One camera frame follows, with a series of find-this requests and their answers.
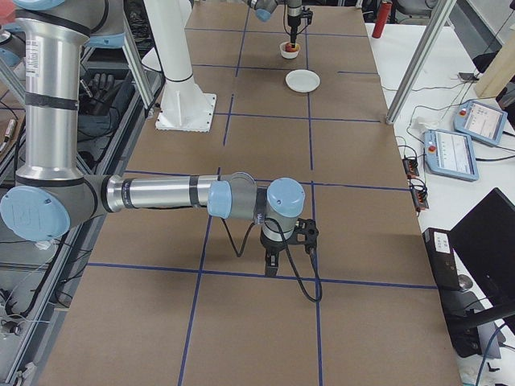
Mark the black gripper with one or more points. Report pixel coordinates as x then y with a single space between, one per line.
269 244
293 16

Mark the red yellow apple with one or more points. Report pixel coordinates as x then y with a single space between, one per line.
290 47

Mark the white round bowl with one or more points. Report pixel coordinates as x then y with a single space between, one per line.
287 55

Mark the white round plate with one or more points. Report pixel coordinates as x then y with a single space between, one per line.
302 80

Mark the red cylinder bottle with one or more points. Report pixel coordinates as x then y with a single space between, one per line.
383 12

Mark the black power strip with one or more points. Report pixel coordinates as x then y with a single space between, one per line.
410 165
419 196

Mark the black box device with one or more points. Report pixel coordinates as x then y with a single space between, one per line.
441 257

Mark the near blue teach pendant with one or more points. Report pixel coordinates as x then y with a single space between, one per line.
450 154

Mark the blue teach pendant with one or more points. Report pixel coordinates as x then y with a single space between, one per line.
450 154
482 122

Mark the far blue teach pendant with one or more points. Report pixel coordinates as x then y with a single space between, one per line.
482 122

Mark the black monitor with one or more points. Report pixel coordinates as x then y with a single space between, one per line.
484 242

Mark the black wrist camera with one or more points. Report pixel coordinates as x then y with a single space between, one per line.
306 234
306 16

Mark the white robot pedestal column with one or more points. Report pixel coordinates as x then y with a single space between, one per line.
167 22

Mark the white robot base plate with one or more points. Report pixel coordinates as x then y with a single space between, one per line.
181 112

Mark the aluminium frame post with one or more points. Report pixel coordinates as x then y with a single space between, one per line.
439 16

